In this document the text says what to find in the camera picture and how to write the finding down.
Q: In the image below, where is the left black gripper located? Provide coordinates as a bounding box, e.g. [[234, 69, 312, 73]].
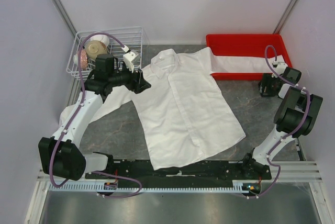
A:
[[108, 62, 151, 94]]

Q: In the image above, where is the white button shirt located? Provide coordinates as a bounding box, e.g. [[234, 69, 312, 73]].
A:
[[59, 47, 282, 171]]

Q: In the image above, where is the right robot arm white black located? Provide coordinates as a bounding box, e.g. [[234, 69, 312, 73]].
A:
[[239, 67, 323, 179]]

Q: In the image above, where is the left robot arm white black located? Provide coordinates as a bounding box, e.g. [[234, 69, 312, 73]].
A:
[[38, 50, 151, 181]]

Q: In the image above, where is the beige ceramic bowl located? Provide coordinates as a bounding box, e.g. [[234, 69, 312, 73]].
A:
[[85, 40, 107, 60]]

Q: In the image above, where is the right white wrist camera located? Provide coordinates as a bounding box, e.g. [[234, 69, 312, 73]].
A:
[[272, 61, 288, 75]]

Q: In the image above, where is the white wire dish rack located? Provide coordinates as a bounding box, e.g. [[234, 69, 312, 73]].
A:
[[66, 27, 143, 80]]

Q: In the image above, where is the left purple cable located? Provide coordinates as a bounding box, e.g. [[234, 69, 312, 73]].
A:
[[49, 32, 143, 198]]

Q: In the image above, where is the purple cable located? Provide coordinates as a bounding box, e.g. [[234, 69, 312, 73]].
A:
[[49, 32, 143, 198], [245, 45, 311, 199]]

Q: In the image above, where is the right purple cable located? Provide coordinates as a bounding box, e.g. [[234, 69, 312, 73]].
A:
[[245, 45, 311, 199]]

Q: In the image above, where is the aluminium frame rail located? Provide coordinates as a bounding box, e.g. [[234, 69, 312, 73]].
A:
[[36, 160, 324, 183]]

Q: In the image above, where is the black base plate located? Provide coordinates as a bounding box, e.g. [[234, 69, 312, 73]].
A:
[[85, 158, 272, 192]]

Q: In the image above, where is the light blue cable duct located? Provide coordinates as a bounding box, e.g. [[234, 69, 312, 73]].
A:
[[48, 182, 260, 193]]

